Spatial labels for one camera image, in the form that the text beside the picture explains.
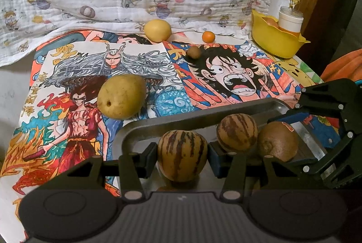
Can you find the yellow bear cartoon poster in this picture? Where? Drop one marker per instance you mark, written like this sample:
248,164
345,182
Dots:
294,70

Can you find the green pear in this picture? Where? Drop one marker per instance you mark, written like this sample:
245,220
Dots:
121,95

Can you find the yellow plastic bowl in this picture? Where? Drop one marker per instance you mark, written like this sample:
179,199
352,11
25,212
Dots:
271,40

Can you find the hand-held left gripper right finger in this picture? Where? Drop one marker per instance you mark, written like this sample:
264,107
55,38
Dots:
216,159

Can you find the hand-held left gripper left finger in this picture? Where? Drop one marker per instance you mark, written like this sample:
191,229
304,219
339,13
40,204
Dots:
150,159

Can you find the striped pepino melon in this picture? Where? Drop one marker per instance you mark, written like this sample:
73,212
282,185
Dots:
182,155
237,131

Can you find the kiwi with red sticker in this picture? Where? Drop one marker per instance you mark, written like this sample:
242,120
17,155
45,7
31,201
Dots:
275,144

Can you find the pale orange object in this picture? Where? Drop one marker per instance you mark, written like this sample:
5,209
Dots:
270,22

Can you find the small brown round fruit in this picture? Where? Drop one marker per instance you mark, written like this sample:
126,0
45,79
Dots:
193,52

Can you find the dragon warrior poster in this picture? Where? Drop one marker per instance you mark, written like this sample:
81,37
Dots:
70,61

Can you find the white plastic cup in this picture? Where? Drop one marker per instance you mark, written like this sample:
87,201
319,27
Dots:
290,19

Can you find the orange cloth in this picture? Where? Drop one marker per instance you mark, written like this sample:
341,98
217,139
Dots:
345,64

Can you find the yellow lemon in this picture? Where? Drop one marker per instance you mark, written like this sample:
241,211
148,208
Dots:
157,30

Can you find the brown wooden frame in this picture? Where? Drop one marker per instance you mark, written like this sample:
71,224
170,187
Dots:
322,5

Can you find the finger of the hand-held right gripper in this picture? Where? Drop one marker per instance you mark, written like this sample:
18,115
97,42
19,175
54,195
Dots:
288,116
325,95

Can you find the metal tray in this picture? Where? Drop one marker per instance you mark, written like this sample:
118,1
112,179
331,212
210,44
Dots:
183,122

